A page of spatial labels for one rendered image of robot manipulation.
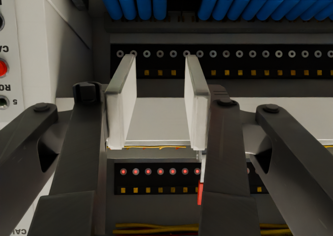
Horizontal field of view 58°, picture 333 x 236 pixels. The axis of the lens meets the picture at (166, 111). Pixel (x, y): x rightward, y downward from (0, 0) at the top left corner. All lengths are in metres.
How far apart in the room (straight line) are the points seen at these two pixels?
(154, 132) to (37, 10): 0.16
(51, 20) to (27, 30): 0.03
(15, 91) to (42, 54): 0.05
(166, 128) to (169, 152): 0.08
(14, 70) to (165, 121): 0.16
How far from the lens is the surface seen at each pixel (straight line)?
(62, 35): 0.36
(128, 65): 0.17
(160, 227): 0.54
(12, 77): 0.33
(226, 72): 0.47
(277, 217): 0.62
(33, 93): 0.33
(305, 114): 0.35
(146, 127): 0.31
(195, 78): 0.15
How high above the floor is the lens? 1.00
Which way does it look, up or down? 11 degrees up
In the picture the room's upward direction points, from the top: 180 degrees counter-clockwise
